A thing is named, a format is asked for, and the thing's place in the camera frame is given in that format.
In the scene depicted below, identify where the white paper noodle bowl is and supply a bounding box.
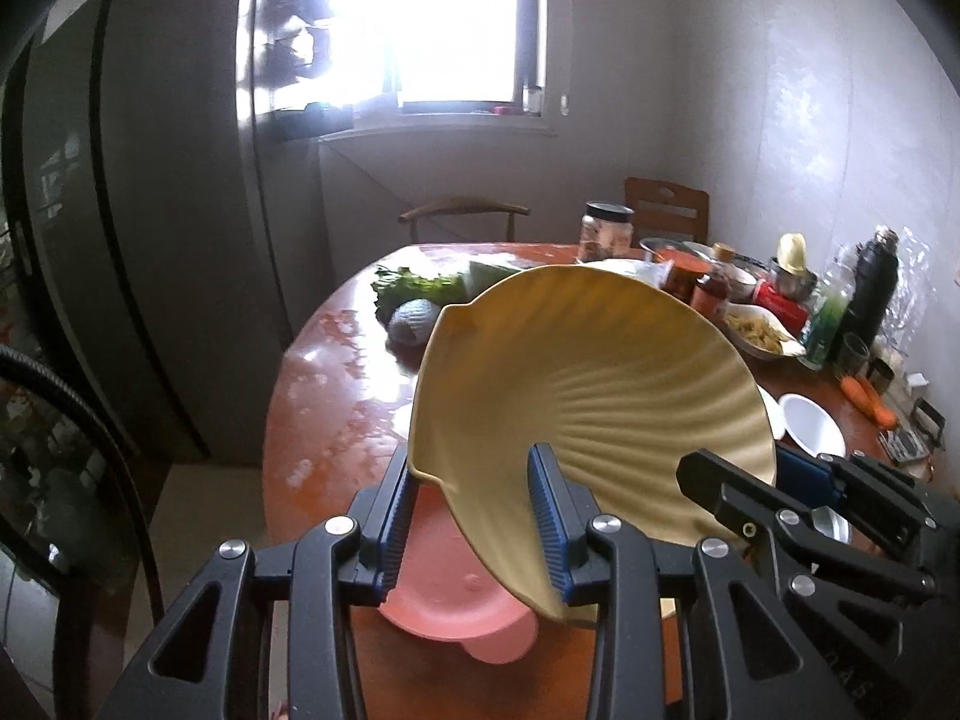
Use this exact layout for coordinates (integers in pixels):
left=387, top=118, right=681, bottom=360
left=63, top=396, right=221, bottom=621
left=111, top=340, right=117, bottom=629
left=778, top=394, right=846, bottom=457

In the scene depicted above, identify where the yellow shell-shaped plate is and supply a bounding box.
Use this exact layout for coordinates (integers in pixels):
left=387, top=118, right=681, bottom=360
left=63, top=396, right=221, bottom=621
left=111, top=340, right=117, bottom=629
left=407, top=265, right=776, bottom=628

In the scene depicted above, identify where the pink pig-shaped plate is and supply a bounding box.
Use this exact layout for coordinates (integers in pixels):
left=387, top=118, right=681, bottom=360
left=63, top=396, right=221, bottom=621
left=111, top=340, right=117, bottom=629
left=379, top=486, right=539, bottom=665

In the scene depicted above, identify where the small electronic device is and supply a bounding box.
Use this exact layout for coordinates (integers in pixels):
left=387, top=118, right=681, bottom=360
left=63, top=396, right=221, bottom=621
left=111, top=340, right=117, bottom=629
left=878, top=426, right=931, bottom=466

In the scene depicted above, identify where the orange carrot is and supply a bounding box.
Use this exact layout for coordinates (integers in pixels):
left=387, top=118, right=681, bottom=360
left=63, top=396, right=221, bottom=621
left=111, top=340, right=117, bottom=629
left=839, top=376, right=898, bottom=431
left=856, top=376, right=885, bottom=411

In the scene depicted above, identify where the dark glass cup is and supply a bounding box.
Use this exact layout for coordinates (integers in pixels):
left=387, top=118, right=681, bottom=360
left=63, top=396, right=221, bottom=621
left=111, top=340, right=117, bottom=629
left=833, top=332, right=871, bottom=379

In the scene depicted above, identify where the red box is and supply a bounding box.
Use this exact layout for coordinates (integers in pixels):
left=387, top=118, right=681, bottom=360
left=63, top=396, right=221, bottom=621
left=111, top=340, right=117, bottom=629
left=754, top=280, right=809, bottom=338

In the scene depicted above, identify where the white dish of fries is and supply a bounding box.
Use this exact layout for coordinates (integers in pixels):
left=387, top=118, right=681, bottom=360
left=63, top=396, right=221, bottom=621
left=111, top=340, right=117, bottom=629
left=721, top=304, right=805, bottom=361

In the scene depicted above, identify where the black thermos flask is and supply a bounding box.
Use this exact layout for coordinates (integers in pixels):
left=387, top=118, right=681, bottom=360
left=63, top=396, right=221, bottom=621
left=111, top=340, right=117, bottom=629
left=827, top=224, right=900, bottom=362

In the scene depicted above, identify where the green plastic bottle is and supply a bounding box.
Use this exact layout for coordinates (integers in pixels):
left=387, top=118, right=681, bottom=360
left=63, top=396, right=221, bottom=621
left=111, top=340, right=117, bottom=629
left=799, top=257, right=856, bottom=371

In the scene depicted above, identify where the steel bowl yellow cup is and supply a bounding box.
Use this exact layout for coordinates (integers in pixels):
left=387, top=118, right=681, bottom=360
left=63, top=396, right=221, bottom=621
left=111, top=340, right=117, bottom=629
left=770, top=232, right=817, bottom=302

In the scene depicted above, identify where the brown sauce bottle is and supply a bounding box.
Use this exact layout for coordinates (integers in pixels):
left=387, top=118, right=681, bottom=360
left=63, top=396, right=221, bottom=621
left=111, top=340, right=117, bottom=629
left=690, top=242, right=734, bottom=320

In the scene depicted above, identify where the white bowl with food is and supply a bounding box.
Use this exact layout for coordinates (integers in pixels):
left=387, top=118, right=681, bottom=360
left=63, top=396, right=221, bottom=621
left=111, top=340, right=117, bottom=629
left=722, top=263, right=758, bottom=304

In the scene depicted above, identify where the red-lidded sauce jar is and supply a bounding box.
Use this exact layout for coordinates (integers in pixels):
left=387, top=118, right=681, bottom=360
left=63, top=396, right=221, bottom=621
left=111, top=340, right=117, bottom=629
left=656, top=249, right=711, bottom=304

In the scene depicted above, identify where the wrapped napa cabbage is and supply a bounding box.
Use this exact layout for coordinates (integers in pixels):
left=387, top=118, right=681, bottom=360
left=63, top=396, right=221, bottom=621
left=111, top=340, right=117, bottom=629
left=462, top=255, right=672, bottom=299

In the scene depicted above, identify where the wooden chair back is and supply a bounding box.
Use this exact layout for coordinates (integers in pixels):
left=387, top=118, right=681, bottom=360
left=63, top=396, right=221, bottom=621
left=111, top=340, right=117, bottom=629
left=623, top=177, right=709, bottom=244

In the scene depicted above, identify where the clear jar black lid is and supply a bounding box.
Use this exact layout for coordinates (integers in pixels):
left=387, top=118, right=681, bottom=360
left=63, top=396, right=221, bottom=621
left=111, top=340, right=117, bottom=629
left=578, top=202, right=635, bottom=263

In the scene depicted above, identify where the foam-netted fruit near lettuce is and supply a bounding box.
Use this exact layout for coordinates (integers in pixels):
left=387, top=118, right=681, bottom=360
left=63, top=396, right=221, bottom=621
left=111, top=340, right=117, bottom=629
left=387, top=298, right=441, bottom=348

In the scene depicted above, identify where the grey refrigerator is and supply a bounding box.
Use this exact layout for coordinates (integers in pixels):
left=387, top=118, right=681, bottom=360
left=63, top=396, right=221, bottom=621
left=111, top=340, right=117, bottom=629
left=2, top=0, right=334, bottom=465

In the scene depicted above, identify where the green leafy lettuce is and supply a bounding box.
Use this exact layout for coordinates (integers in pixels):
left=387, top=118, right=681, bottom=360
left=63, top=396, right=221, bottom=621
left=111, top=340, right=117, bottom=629
left=371, top=266, right=467, bottom=325

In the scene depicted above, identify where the wooden armchair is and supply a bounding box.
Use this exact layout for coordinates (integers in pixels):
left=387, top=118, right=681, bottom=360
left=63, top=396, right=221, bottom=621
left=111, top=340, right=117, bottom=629
left=397, top=195, right=532, bottom=244

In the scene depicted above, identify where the window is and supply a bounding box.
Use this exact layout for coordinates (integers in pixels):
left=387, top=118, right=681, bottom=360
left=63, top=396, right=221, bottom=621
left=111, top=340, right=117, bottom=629
left=314, top=0, right=545, bottom=116

